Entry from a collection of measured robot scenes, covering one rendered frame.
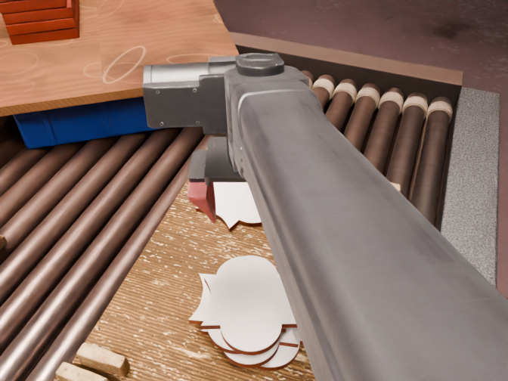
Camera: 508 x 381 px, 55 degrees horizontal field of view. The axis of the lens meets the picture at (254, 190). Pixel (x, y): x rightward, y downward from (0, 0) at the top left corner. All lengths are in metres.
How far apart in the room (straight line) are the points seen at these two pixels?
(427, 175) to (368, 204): 0.71
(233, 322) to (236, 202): 0.23
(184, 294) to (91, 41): 0.57
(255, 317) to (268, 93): 0.34
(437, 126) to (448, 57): 2.33
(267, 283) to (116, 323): 0.20
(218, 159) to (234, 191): 0.27
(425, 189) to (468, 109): 0.28
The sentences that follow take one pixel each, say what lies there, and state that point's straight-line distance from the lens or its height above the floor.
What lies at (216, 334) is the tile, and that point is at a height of 0.97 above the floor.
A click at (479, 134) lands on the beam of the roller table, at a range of 1.03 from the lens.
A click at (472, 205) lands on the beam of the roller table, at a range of 0.87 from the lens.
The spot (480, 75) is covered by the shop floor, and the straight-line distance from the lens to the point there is 3.21.
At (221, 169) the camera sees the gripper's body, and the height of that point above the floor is 1.16.
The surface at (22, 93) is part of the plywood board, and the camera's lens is 0.91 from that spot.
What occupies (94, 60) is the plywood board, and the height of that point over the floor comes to 1.04.
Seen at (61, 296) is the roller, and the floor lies 0.92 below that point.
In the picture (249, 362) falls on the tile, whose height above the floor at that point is 0.96.
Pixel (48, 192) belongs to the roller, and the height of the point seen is 0.92.
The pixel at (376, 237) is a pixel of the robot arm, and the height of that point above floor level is 1.36.
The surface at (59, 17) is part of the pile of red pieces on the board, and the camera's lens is 1.04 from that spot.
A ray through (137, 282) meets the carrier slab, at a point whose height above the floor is 0.94.
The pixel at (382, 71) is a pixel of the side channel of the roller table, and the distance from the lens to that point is 1.10.
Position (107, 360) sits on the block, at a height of 0.96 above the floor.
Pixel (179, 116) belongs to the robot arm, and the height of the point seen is 1.24.
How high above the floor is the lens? 1.48
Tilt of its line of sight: 44 degrees down
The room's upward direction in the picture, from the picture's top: straight up
